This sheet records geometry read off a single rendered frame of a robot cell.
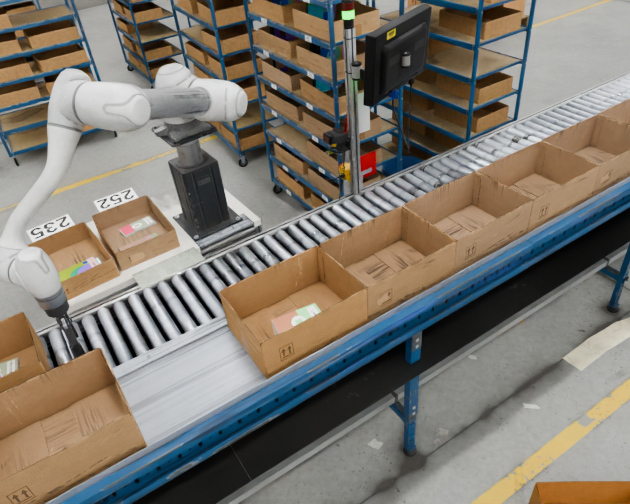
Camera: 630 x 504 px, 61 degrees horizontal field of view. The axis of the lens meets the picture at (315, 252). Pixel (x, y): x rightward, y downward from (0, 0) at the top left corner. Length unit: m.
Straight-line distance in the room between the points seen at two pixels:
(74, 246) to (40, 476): 1.40
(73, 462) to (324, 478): 1.24
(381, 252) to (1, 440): 1.41
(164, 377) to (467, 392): 1.54
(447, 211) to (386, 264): 0.40
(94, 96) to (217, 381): 0.93
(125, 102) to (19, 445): 1.04
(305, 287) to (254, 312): 0.21
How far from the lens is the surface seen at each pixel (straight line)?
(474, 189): 2.37
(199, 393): 1.76
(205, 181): 2.50
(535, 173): 2.68
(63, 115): 1.85
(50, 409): 1.88
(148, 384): 1.84
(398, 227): 2.14
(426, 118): 3.97
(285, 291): 1.95
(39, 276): 1.87
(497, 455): 2.64
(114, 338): 2.23
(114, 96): 1.73
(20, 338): 2.32
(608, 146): 2.92
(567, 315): 3.28
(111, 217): 2.83
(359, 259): 2.09
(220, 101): 2.18
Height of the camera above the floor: 2.22
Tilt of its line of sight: 38 degrees down
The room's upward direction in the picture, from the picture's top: 6 degrees counter-clockwise
